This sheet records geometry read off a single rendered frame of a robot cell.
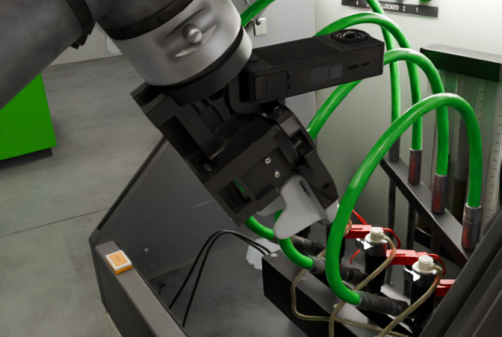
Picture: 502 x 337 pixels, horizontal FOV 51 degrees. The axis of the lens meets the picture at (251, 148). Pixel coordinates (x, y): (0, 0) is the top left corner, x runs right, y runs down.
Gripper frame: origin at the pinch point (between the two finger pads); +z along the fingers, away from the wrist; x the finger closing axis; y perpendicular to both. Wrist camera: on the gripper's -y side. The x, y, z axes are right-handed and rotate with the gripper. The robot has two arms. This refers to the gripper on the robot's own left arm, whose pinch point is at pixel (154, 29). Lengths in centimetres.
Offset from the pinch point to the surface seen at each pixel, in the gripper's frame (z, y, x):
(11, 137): -4, 40, -323
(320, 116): 14.0, 7.6, 31.4
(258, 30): 21.8, -13.0, -16.1
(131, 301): 13.4, 40.6, -2.7
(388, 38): 30.6, -11.8, 14.0
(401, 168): 44.2, 4.8, 10.9
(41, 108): 7, 13, -322
